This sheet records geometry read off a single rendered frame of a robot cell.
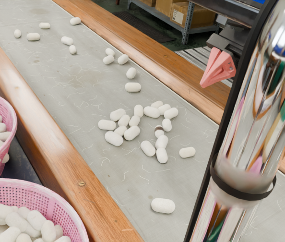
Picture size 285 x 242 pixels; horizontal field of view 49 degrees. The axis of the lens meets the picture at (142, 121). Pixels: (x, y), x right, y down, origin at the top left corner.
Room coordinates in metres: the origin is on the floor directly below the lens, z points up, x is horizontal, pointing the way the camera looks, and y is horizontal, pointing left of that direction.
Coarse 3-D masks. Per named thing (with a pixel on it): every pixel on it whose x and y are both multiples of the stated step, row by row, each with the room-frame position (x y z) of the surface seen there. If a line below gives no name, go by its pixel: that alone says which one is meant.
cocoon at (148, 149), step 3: (144, 141) 0.43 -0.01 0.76; (147, 141) 0.43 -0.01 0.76; (141, 144) 0.43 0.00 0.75; (144, 144) 0.43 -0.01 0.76; (147, 144) 0.42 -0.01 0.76; (150, 144) 0.43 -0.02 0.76; (141, 147) 0.43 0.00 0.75; (144, 147) 0.42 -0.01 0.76; (147, 147) 0.42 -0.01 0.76; (150, 147) 0.42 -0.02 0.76; (153, 147) 0.42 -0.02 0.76; (144, 150) 0.42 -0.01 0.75; (147, 150) 0.41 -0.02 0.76; (150, 150) 0.41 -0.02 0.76; (153, 150) 0.41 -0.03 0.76; (147, 153) 0.41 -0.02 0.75; (150, 153) 0.41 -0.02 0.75; (153, 153) 0.41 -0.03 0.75; (150, 156) 0.41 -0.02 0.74
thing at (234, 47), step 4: (216, 36) 0.63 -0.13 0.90; (220, 36) 0.63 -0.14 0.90; (224, 40) 0.61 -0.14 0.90; (228, 40) 0.61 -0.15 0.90; (232, 44) 0.60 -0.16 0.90; (236, 44) 0.59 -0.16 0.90; (228, 48) 0.60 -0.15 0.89; (232, 48) 0.59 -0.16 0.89; (236, 48) 0.59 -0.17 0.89; (240, 48) 0.58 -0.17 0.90; (232, 52) 0.61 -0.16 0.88; (236, 52) 0.58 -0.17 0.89; (240, 52) 0.58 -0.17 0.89; (236, 56) 0.61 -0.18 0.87; (240, 56) 0.60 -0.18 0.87
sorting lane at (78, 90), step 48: (0, 0) 1.16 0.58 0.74; (48, 0) 1.24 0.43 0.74; (48, 48) 0.80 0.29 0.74; (96, 48) 0.85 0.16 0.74; (48, 96) 0.57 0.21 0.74; (96, 96) 0.59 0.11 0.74; (144, 96) 0.62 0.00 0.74; (96, 144) 0.43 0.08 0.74; (192, 144) 0.46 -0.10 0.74; (144, 192) 0.33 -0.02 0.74; (192, 192) 0.34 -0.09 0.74; (144, 240) 0.25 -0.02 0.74
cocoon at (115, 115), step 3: (114, 111) 0.51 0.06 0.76; (117, 111) 0.51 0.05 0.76; (120, 111) 0.52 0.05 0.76; (123, 111) 0.52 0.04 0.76; (111, 114) 0.51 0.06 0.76; (114, 114) 0.50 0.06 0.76; (117, 114) 0.51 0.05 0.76; (120, 114) 0.51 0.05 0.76; (123, 114) 0.51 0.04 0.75; (111, 117) 0.50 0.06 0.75; (114, 117) 0.50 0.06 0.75; (117, 117) 0.50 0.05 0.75; (120, 117) 0.51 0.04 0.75; (114, 120) 0.50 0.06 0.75; (117, 120) 0.50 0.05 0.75
